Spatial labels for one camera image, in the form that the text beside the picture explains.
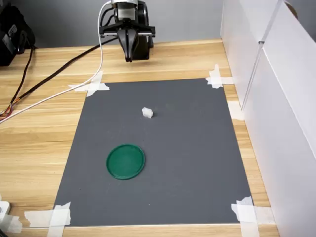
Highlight black device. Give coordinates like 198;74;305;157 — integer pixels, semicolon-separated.
0;0;38;67

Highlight black braided cable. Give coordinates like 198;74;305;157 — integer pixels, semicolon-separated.
9;37;119;105

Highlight white partition panel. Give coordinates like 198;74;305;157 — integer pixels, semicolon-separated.
220;0;285;111
241;0;316;237

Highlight small white plastic terminal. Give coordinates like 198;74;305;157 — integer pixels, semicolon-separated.
141;106;155;119

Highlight white masking tape piece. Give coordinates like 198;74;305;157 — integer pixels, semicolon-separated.
0;214;23;234
24;201;72;237
205;64;234;90
227;100;245;121
68;71;111;97
231;196;276;237

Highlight brown cardboard roll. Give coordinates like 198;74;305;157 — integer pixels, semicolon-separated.
283;0;300;20

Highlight white camera cable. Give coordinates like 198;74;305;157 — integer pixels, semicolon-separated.
0;0;112;125

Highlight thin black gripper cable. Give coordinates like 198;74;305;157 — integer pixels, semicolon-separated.
100;4;117;27

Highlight dark grey mat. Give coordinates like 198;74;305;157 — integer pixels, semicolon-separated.
53;78;254;227

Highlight small white bracket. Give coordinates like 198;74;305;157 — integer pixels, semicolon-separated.
0;200;11;223

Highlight round green lid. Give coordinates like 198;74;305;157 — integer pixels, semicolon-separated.
106;144;146;181

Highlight multi-colour wire bundle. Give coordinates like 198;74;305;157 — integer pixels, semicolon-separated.
0;45;36;121

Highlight white camera box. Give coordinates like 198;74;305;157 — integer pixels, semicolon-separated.
110;0;139;21

